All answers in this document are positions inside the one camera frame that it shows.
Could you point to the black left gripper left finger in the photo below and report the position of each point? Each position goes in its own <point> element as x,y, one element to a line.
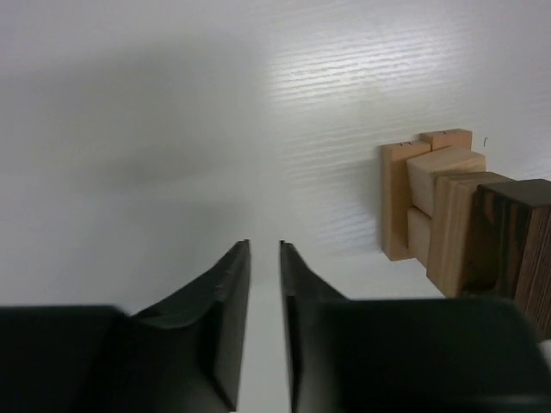
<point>190,345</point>

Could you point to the plain long light wood block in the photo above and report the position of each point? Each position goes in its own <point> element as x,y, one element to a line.
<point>396,197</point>

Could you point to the engraved long light wood block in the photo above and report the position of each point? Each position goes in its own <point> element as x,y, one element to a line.
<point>445,138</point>

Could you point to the dark wood arch block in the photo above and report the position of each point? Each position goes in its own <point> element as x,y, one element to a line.
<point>508,248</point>

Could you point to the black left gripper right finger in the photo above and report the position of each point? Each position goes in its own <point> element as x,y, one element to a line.
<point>304,297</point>

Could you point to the thin light wood plank block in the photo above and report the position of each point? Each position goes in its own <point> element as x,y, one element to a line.
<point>452,213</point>

